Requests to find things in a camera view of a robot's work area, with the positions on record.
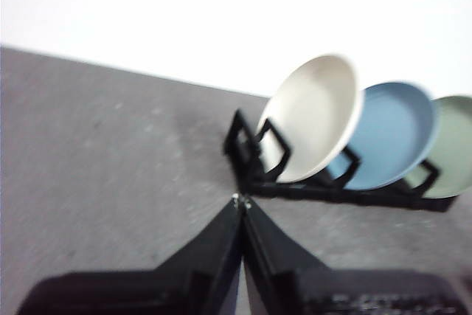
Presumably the blue round plate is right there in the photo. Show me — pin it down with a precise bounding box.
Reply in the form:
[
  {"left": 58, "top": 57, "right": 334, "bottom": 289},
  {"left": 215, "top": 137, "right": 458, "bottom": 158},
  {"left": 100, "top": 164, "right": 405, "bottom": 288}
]
[{"left": 326, "top": 80, "right": 438, "bottom": 190}]

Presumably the green round plate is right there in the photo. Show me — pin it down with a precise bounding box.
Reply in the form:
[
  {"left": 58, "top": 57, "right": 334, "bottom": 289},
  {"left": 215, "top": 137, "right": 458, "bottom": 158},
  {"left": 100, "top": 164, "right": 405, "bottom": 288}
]
[{"left": 403, "top": 95, "right": 472, "bottom": 200}]

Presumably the black plate rack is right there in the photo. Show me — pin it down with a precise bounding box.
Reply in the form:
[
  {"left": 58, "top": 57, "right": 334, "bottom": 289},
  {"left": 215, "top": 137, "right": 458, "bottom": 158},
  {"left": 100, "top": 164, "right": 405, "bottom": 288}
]
[{"left": 223, "top": 108, "right": 458, "bottom": 213}]

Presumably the cream yellow round plate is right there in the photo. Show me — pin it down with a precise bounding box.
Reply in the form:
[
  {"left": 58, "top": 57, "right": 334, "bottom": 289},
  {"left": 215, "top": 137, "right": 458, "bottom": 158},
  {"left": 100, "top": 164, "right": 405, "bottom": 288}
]
[{"left": 256, "top": 55, "right": 364, "bottom": 184}]

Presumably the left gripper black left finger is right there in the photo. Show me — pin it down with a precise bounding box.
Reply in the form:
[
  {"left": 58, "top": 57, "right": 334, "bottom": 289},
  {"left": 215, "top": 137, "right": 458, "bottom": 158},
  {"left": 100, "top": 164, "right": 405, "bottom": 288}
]
[{"left": 16, "top": 193, "right": 244, "bottom": 315}]

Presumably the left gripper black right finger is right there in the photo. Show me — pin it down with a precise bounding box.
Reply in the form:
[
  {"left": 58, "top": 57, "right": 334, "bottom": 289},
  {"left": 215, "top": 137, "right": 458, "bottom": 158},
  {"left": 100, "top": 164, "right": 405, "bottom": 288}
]
[{"left": 241, "top": 198, "right": 462, "bottom": 315}]

